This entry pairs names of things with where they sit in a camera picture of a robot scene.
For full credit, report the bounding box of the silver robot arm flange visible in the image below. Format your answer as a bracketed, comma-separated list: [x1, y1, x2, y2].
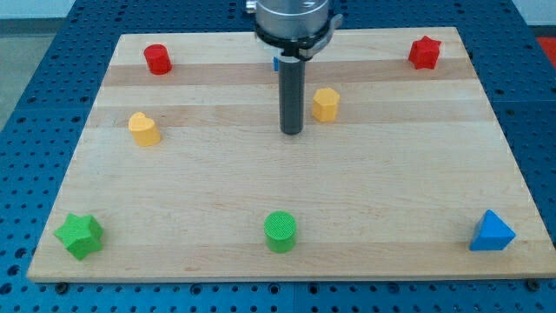
[245, 0, 343, 63]

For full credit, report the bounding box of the wooden board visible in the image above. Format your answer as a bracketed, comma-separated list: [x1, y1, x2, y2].
[27, 27, 555, 283]

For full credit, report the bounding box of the green cylinder block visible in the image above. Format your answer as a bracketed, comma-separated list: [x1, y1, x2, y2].
[263, 210, 297, 253]

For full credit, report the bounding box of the yellow hexagon block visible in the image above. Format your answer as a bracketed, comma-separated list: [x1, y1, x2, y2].
[312, 88, 341, 122]

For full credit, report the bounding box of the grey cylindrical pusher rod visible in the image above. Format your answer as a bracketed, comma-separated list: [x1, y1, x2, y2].
[278, 58, 305, 135]

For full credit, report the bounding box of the blue cube block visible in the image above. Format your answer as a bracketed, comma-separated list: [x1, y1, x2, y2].
[273, 57, 279, 72]

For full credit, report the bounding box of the yellow heart block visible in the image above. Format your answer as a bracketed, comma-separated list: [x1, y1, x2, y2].
[128, 112, 162, 147]

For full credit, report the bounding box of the red cylinder block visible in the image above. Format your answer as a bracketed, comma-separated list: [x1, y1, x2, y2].
[143, 43, 172, 75]

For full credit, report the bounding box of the red star block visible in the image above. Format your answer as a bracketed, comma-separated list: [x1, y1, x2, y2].
[408, 36, 441, 70]

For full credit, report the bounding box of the green star block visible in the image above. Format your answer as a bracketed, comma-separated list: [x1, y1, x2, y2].
[54, 214, 103, 260]

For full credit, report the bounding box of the blue triangle block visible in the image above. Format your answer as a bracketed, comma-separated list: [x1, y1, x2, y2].
[469, 210, 516, 251]

